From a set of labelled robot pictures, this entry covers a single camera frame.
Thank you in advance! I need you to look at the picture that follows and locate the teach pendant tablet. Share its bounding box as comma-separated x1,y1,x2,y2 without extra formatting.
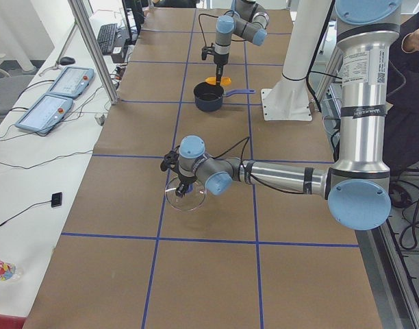
15,93,74,136
47,66,94,99

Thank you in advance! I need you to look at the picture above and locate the person in black clothes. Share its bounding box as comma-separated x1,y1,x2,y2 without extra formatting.
383,12,419,176

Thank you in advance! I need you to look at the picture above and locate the dark blue saucepan with handle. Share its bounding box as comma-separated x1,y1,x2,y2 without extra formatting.
193,82,255,112

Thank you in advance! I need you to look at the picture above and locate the black computer mouse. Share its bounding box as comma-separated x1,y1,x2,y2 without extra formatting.
59,56,75,66

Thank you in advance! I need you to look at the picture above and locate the upper teach pendant tablet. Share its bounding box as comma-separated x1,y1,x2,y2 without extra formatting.
47,66,94,99

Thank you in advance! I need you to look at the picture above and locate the aluminium frame post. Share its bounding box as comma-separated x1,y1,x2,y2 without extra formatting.
68,0,118,105

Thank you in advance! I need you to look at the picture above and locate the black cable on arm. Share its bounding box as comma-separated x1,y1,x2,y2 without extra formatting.
197,10,238,47
214,136,306,195

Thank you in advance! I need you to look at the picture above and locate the glass pot lid blue knob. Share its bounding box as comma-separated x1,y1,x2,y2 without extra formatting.
165,177,207,211

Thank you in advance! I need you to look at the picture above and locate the person's hand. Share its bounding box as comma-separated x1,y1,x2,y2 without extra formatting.
401,28,419,53

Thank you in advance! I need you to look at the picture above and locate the lower teach pendant tablet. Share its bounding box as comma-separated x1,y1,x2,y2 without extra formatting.
15,93,74,136

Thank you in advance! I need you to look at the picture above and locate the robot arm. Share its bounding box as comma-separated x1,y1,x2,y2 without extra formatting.
201,1,270,86
161,1,401,231

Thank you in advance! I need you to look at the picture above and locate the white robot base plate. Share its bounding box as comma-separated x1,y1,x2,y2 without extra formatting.
262,0,333,121

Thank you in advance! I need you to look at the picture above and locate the small black box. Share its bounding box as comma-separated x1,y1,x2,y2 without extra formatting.
51,192,63,208

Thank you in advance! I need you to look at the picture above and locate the black keyboard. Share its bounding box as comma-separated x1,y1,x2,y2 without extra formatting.
97,23,117,55

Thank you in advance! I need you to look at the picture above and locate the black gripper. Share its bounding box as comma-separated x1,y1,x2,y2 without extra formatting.
160,149,196,197
201,43,229,86

